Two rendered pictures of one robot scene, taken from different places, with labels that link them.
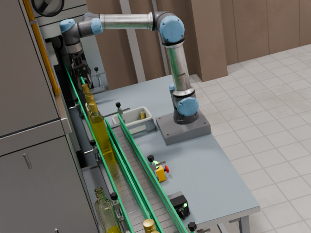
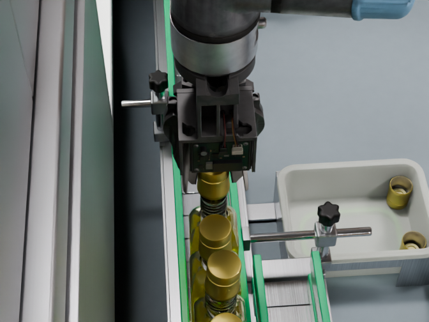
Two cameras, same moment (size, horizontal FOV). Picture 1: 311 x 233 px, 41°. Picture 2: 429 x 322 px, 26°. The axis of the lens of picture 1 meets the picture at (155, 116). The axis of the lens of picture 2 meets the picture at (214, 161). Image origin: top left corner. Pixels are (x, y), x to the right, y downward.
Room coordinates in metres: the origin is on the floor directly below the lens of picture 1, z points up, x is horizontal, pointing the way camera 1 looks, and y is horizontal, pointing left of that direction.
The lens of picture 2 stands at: (1.39, 0.23, 1.97)
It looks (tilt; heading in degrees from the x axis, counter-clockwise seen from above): 52 degrees down; 9
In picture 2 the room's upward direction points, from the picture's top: straight up
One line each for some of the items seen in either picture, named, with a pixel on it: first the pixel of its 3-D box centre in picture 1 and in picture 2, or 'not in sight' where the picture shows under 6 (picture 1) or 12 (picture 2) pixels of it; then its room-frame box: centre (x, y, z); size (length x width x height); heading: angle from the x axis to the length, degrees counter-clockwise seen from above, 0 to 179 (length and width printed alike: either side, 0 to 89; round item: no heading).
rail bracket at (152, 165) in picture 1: (158, 167); not in sight; (1.48, 0.04, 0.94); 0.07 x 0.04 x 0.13; 103
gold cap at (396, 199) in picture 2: (143, 115); (399, 193); (2.26, 0.08, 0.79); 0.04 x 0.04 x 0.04
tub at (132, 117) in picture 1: (133, 122); (353, 223); (2.19, 0.14, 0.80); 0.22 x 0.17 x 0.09; 103
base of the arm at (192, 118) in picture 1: (184, 110); not in sight; (2.10, -0.17, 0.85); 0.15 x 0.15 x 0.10
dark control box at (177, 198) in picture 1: (177, 206); not in sight; (1.38, -0.01, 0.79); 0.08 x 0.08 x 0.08; 13
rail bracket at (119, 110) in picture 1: (116, 114); (306, 237); (2.05, 0.21, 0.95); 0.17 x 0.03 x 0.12; 103
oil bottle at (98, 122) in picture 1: (101, 133); not in sight; (1.80, 0.28, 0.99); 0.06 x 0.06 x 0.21; 12
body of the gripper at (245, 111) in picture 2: (78, 63); (215, 101); (1.94, 0.32, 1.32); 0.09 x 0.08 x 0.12; 12
